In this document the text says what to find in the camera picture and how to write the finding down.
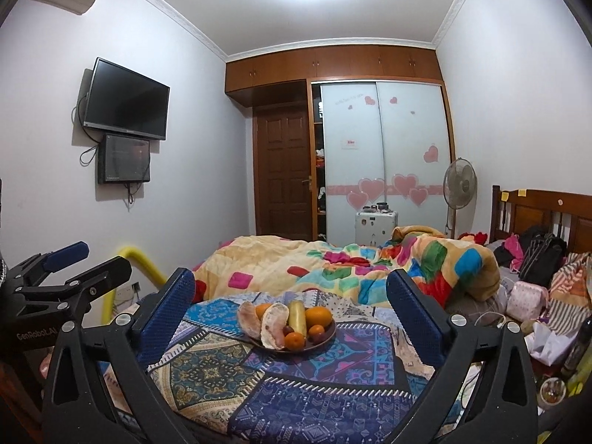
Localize pink bag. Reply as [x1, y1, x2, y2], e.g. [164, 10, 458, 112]
[506, 280, 549, 320]

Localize colourful patchwork quilt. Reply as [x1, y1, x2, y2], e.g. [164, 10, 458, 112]
[192, 226, 500, 308]

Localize blue patterned blanket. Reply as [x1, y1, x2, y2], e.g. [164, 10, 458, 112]
[99, 289, 463, 444]

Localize black wall television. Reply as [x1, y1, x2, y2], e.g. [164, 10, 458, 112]
[82, 57, 171, 142]

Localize medium orange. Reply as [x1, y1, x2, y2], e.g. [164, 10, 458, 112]
[305, 306, 334, 329]

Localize striped bag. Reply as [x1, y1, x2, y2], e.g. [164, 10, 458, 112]
[548, 252, 592, 324]

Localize brown round plate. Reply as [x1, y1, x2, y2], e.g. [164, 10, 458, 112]
[238, 303, 337, 356]

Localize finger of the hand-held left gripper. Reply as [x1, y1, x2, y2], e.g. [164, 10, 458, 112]
[21, 256, 132, 329]
[9, 240, 91, 287]

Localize standing fan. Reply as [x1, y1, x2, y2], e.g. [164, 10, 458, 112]
[443, 157, 478, 239]

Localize large pomelo peel piece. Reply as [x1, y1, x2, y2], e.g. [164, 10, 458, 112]
[260, 303, 290, 350]

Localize black bag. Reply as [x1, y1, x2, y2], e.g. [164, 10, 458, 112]
[518, 226, 567, 287]

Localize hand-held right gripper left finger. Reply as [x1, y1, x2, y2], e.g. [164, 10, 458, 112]
[41, 267, 197, 444]

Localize white wall socket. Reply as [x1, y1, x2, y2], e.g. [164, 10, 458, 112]
[113, 282, 139, 306]

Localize white crumpled paper bag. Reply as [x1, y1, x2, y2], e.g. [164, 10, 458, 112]
[532, 321, 586, 365]

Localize wooden headboard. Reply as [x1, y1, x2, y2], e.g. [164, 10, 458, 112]
[491, 185, 592, 260]

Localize brown wooden door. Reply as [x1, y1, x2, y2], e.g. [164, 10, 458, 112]
[252, 104, 317, 241]

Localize pink clothing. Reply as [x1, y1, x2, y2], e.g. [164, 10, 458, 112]
[495, 233, 523, 269]

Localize small round bowl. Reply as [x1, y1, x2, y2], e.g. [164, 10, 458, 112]
[539, 377, 567, 410]

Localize white hard case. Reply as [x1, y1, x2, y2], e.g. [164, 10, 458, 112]
[355, 203, 398, 246]

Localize grey patterned cloth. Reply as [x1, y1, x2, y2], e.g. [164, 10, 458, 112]
[446, 282, 509, 317]

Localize overhead wooden cabinets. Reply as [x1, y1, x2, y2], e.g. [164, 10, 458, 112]
[225, 45, 447, 107]

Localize yellow foam tube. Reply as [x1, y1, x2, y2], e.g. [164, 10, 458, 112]
[102, 246, 169, 324]

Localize sliding wardrobe with pink hearts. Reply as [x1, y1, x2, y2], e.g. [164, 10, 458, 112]
[307, 78, 456, 246]

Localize small black wall monitor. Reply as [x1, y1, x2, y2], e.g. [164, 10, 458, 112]
[97, 134, 151, 185]

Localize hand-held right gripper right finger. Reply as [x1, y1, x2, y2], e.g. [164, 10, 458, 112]
[385, 268, 539, 444]

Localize long yellow corn cob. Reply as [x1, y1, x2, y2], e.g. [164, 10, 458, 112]
[287, 300, 308, 337]

